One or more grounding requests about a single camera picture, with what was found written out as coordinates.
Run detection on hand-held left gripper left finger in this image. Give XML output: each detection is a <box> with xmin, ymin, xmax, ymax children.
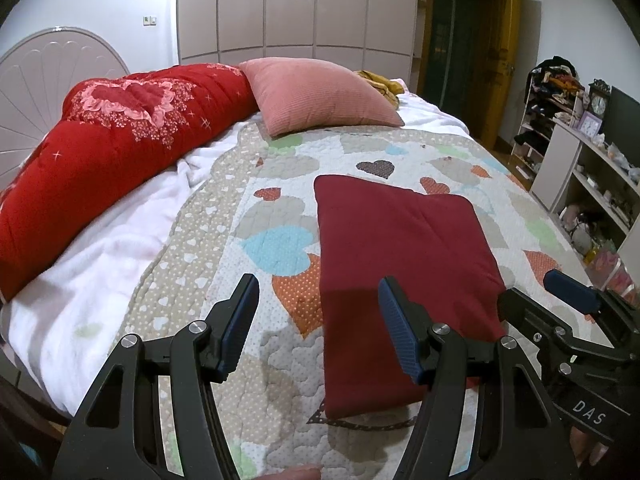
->
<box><xmin>52</xmin><ymin>272</ymin><xmax>261</xmax><ymax>480</ymax></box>

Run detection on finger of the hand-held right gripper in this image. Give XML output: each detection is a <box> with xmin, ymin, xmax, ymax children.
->
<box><xmin>497</xmin><ymin>287</ymin><xmax>631</xmax><ymax>361</ymax></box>
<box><xmin>544</xmin><ymin>269</ymin><xmax>640</xmax><ymax>346</ymax></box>

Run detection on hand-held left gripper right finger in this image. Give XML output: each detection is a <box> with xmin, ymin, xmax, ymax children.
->
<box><xmin>377</xmin><ymin>275</ymin><xmax>576</xmax><ymax>480</ymax></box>

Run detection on maroon sweater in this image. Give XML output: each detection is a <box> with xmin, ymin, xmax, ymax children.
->
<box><xmin>313</xmin><ymin>174</ymin><xmax>508</xmax><ymax>420</ymax></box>

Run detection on person's right hand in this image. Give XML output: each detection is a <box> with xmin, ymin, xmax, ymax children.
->
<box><xmin>570</xmin><ymin>422</ymin><xmax>621</xmax><ymax>471</ymax></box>

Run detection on person's left hand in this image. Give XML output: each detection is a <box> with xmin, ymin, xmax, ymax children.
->
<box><xmin>262</xmin><ymin>465</ymin><xmax>323</xmax><ymax>480</ymax></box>

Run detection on pink packets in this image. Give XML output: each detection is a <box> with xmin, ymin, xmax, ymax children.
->
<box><xmin>585</xmin><ymin>247</ymin><xmax>636</xmax><ymax>291</ymax></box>

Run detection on heart patterned quilted bedspread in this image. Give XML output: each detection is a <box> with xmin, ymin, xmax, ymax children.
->
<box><xmin>117</xmin><ymin>120</ymin><xmax>608</xmax><ymax>480</ymax></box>

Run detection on white shelf unit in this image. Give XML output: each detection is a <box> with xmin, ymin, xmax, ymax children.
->
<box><xmin>529</xmin><ymin>120</ymin><xmax>640</xmax><ymax>286</ymax></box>

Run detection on clear plastic bag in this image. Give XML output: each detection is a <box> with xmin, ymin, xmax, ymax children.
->
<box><xmin>605</xmin><ymin>141</ymin><xmax>632</xmax><ymax>171</ymax></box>

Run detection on white fleece blanket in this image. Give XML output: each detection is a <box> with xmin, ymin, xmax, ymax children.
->
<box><xmin>0</xmin><ymin>77</ymin><xmax>473</xmax><ymax>423</ymax></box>

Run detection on purple square clock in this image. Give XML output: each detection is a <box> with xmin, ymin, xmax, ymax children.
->
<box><xmin>576</xmin><ymin>111</ymin><xmax>603</xmax><ymax>137</ymax></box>

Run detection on dark television screen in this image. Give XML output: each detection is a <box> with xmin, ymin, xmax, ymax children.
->
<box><xmin>602</xmin><ymin>85</ymin><xmax>640</xmax><ymax>148</ymax></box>

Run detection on white shoe rack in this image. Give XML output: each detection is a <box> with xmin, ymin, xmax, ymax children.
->
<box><xmin>510</xmin><ymin>56</ymin><xmax>587</xmax><ymax>192</ymax></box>

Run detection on ornate table clock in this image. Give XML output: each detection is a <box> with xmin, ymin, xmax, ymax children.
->
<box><xmin>586</xmin><ymin>79</ymin><xmax>612</xmax><ymax>117</ymax></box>

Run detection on red floral quilt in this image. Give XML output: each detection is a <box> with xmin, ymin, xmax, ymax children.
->
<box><xmin>0</xmin><ymin>62</ymin><xmax>258</xmax><ymax>303</ymax></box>

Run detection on yellow wooden door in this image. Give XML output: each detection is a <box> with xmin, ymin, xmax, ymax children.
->
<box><xmin>477</xmin><ymin>0</ymin><xmax>522</xmax><ymax>153</ymax></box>

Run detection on yellow cloth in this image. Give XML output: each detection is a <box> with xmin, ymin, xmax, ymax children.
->
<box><xmin>354</xmin><ymin>69</ymin><xmax>405</xmax><ymax>108</ymax></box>

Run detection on white headboard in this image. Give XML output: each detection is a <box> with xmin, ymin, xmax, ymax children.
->
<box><xmin>0</xmin><ymin>26</ymin><xmax>132</xmax><ymax>193</ymax></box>

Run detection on beige wardrobe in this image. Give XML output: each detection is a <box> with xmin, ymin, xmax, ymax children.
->
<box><xmin>176</xmin><ymin>0</ymin><xmax>420</xmax><ymax>91</ymax></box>

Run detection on pink corduroy pillow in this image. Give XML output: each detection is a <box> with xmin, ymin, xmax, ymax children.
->
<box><xmin>238</xmin><ymin>57</ymin><xmax>406</xmax><ymax>137</ymax></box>

